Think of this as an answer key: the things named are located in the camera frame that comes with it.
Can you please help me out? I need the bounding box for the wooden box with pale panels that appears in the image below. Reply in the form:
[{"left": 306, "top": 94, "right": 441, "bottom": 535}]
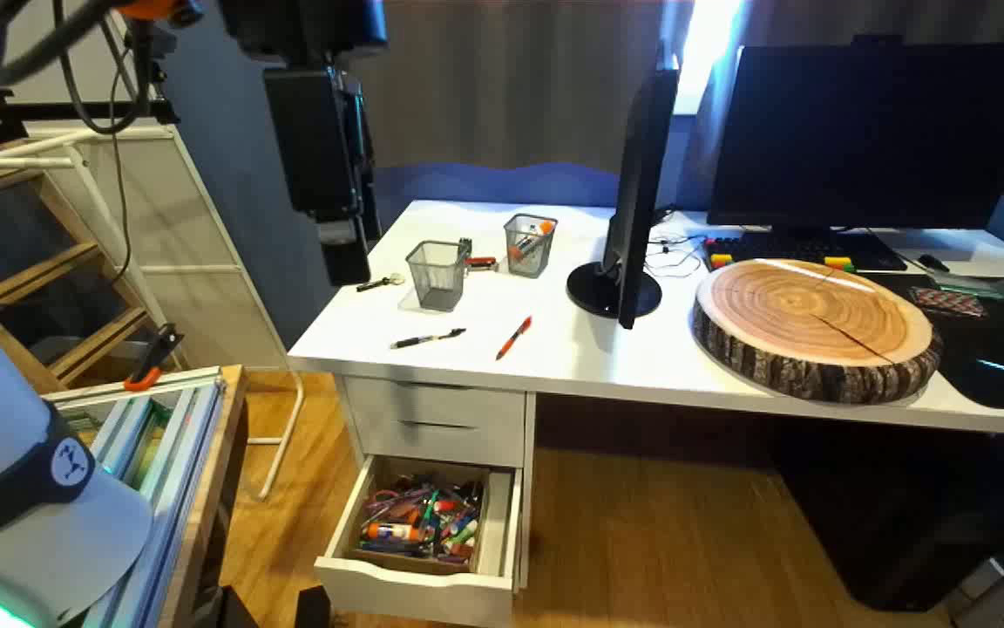
[{"left": 37, "top": 361, "right": 250, "bottom": 628}]

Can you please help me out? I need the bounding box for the white drawer cabinet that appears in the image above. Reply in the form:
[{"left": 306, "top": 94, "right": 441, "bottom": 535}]
[{"left": 333, "top": 372, "right": 541, "bottom": 628}]

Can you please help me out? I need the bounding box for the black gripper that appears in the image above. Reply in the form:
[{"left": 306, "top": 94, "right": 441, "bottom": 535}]
[{"left": 219, "top": 0, "right": 389, "bottom": 288}]

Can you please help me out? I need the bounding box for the grey mesh cup with markers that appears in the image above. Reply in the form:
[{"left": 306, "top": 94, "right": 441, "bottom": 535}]
[{"left": 498, "top": 208, "right": 560, "bottom": 282}]

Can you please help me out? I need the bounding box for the black computer mouse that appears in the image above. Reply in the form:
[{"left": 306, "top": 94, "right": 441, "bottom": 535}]
[{"left": 915, "top": 248, "right": 957, "bottom": 278}]

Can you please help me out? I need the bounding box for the round wood slab with bark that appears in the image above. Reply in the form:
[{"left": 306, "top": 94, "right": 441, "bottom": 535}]
[{"left": 686, "top": 253, "right": 946, "bottom": 409}]

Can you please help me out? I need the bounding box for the orange pen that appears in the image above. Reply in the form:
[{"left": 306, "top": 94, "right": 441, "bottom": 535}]
[{"left": 493, "top": 310, "right": 538, "bottom": 367}]

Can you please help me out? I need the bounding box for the large black widescreen monitor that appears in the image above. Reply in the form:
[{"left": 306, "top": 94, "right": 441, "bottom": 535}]
[{"left": 701, "top": 37, "right": 1004, "bottom": 277}]

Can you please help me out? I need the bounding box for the empty grey mesh pen cup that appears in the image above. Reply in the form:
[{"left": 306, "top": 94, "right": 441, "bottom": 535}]
[{"left": 400, "top": 234, "right": 475, "bottom": 315}]

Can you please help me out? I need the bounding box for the black monitor with round base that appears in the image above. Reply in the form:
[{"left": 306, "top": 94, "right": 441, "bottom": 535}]
[{"left": 560, "top": 64, "right": 683, "bottom": 331}]

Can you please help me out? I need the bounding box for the white flat tray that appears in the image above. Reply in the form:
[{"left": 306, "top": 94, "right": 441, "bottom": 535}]
[{"left": 869, "top": 223, "right": 1004, "bottom": 287}]

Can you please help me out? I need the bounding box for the black mouse pad red print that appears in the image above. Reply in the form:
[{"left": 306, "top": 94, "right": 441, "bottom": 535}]
[{"left": 869, "top": 267, "right": 1004, "bottom": 414}]

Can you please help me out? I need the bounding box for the black computer tower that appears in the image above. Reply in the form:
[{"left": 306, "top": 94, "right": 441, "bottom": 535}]
[{"left": 772, "top": 414, "right": 1004, "bottom": 618}]

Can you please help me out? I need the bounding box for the wooden shelf rack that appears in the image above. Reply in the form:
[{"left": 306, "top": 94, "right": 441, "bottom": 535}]
[{"left": 0, "top": 156, "right": 181, "bottom": 394}]

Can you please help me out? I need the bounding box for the black pen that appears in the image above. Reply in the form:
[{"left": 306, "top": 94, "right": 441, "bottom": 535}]
[{"left": 389, "top": 323, "right": 471, "bottom": 353}]

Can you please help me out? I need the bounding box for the thin black hanging cable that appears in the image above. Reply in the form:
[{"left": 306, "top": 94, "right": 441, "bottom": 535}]
[{"left": 48, "top": 0, "right": 143, "bottom": 288}]

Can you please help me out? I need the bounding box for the grey corrugated hose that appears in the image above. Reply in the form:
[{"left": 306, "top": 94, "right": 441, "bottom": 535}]
[{"left": 0, "top": 0, "right": 127, "bottom": 92}]

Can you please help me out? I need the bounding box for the heap of colourful markers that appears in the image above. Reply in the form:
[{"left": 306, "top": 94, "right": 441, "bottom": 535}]
[{"left": 353, "top": 471, "right": 489, "bottom": 572}]

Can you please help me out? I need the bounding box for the closed white drawer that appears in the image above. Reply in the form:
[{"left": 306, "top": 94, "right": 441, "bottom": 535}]
[{"left": 337, "top": 372, "right": 531, "bottom": 471}]

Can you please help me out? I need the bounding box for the orange capped marker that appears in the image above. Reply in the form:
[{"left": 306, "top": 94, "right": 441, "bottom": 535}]
[{"left": 513, "top": 215, "right": 558, "bottom": 263}]

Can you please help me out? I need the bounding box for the open white drawer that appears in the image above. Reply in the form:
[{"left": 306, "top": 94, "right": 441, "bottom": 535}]
[{"left": 309, "top": 451, "right": 525, "bottom": 628}]

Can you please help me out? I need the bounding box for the black white marker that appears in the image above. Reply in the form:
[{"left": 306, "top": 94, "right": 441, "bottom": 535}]
[{"left": 353, "top": 267, "right": 409, "bottom": 296}]

